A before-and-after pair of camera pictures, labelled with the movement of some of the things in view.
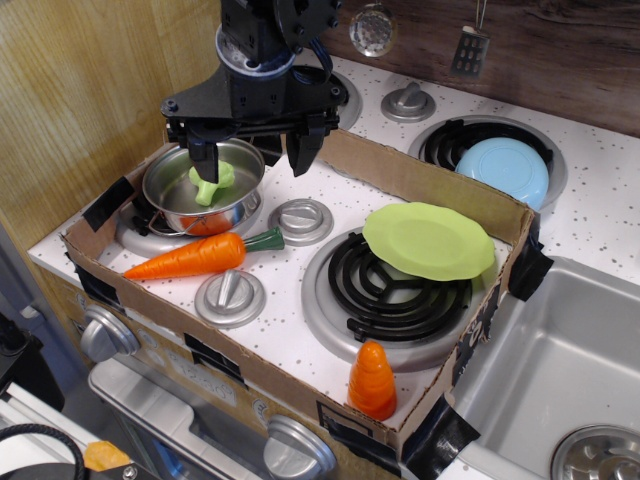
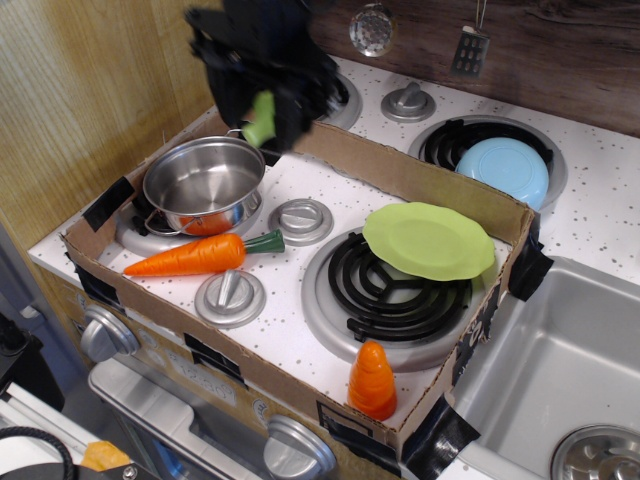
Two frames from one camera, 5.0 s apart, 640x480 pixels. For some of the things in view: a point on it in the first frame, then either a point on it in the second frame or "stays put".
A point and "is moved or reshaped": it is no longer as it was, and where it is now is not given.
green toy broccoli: (206, 189) is moved or reshaped
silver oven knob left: (104, 337) stays put
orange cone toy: (372, 388) stays put
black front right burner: (349, 299) stays put
